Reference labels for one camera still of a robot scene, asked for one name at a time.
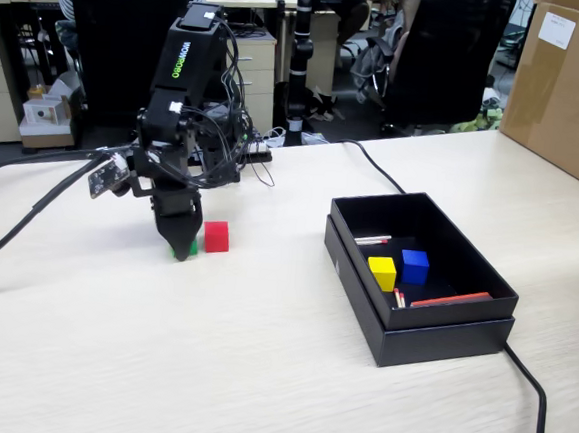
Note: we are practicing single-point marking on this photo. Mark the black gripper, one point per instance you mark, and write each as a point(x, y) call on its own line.
point(175, 197)

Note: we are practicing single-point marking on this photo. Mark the green wooden cube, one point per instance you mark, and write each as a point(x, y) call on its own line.
point(194, 248)

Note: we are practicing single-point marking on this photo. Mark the red wooden cube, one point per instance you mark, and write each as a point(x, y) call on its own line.
point(216, 238)

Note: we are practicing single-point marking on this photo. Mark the yellow wooden cube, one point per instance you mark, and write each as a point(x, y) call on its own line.
point(382, 274)

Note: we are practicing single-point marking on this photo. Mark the blue wooden cube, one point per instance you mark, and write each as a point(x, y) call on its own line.
point(414, 267)

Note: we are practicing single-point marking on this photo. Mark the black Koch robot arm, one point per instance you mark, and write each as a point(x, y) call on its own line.
point(181, 62)

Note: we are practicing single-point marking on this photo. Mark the small open cardboard box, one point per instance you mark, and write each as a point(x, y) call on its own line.
point(46, 122)

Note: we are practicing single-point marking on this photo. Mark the black cardboard box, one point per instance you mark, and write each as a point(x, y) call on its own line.
point(442, 319)

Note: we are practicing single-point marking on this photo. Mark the black box lid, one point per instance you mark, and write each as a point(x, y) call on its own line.
point(434, 349)

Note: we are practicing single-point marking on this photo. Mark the large brown cardboard box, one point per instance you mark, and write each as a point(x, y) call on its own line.
point(564, 98)

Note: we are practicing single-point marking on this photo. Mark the red tipped wooden match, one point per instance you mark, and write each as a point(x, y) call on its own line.
point(374, 242)
point(370, 237)
point(401, 301)
point(395, 298)

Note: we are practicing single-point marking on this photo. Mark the black mesh office chair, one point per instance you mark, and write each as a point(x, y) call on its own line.
point(118, 37)
point(448, 53)

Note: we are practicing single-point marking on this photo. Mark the black pole with white rings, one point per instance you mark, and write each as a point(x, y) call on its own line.
point(300, 52)

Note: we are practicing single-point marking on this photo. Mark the seated person grey clothes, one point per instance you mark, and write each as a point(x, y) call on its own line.
point(372, 62)

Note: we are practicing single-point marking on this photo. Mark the orange matchbox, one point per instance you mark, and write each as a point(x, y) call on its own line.
point(451, 300)

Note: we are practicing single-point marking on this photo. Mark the green yellow floor clutter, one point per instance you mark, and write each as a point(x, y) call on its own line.
point(477, 123)

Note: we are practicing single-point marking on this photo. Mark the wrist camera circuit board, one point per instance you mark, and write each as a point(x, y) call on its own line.
point(107, 177)

